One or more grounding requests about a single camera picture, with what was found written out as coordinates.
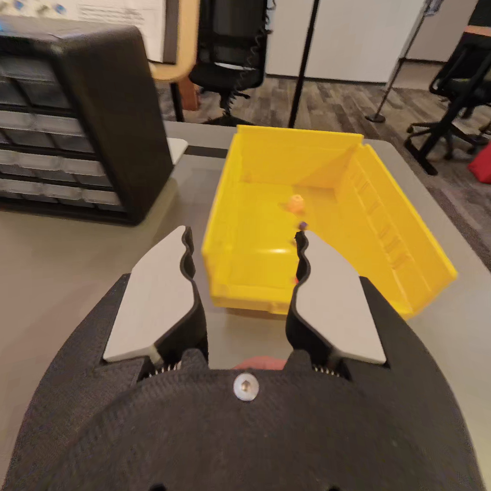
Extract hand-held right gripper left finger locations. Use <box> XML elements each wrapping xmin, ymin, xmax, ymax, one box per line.
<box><xmin>102</xmin><ymin>225</ymin><xmax>210</xmax><ymax>370</ymax></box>

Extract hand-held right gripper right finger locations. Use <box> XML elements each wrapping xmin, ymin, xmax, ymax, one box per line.
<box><xmin>285</xmin><ymin>230</ymin><xmax>388</xmax><ymax>368</ymax></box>

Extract yellow plastic bin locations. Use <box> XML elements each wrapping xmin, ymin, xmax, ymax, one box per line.
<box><xmin>201</xmin><ymin>124</ymin><xmax>459</xmax><ymax>321</ymax></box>

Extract black drawer cabinet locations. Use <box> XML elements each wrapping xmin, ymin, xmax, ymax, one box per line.
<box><xmin>0</xmin><ymin>25</ymin><xmax>175</xmax><ymax>226</ymax></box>

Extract white flat plate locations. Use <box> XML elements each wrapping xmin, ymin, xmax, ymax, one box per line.
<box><xmin>167</xmin><ymin>137</ymin><xmax>189</xmax><ymax>166</ymax></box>

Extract black tape strip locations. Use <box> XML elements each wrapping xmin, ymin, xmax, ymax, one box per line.
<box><xmin>183</xmin><ymin>145</ymin><xmax>230</xmax><ymax>159</ymax></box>

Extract red bag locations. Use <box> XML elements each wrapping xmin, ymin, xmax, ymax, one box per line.
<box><xmin>467</xmin><ymin>141</ymin><xmax>491</xmax><ymax>182</ymax></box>

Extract grey pole stand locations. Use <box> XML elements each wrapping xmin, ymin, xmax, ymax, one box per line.
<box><xmin>364</xmin><ymin>0</ymin><xmax>436</xmax><ymax>124</ymax></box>

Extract black pole stand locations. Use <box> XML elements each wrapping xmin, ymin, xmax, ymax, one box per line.
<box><xmin>287</xmin><ymin>0</ymin><xmax>321</xmax><ymax>129</ymax></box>

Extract black office chair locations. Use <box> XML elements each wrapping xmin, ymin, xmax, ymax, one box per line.
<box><xmin>189</xmin><ymin>0</ymin><xmax>276</xmax><ymax>125</ymax></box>
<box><xmin>404</xmin><ymin>0</ymin><xmax>491</xmax><ymax>176</ymax></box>

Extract white printed board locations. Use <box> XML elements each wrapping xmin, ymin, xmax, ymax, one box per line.
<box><xmin>0</xmin><ymin>0</ymin><xmax>166</xmax><ymax>64</ymax></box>

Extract tan wooden frame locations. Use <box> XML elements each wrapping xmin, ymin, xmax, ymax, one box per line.
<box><xmin>149</xmin><ymin>0</ymin><xmax>202</xmax><ymax>113</ymax></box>

